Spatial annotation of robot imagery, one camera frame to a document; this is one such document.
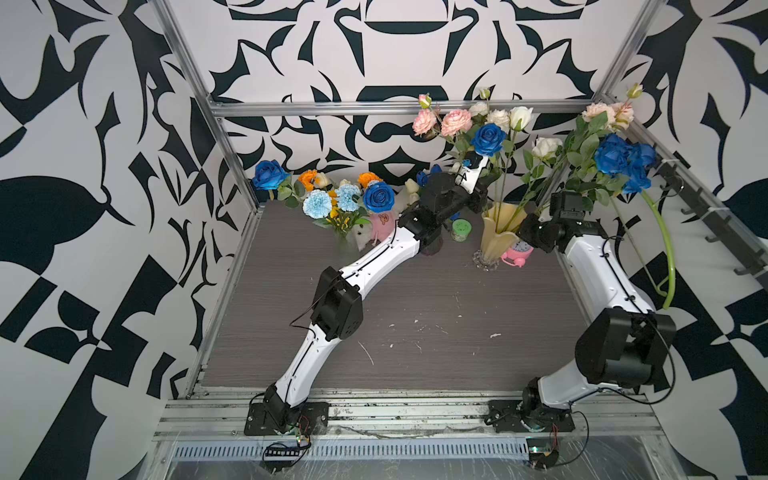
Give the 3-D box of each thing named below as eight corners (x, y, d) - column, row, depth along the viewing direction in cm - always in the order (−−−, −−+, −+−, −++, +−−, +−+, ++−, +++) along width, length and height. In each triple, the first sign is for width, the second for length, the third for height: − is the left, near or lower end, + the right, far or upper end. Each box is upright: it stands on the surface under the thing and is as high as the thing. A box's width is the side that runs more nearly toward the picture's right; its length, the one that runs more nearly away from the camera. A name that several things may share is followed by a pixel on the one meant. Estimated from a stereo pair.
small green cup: (452, 241, 111) (454, 232, 107) (449, 228, 115) (452, 218, 111) (470, 241, 111) (474, 232, 107) (467, 228, 115) (470, 218, 111)
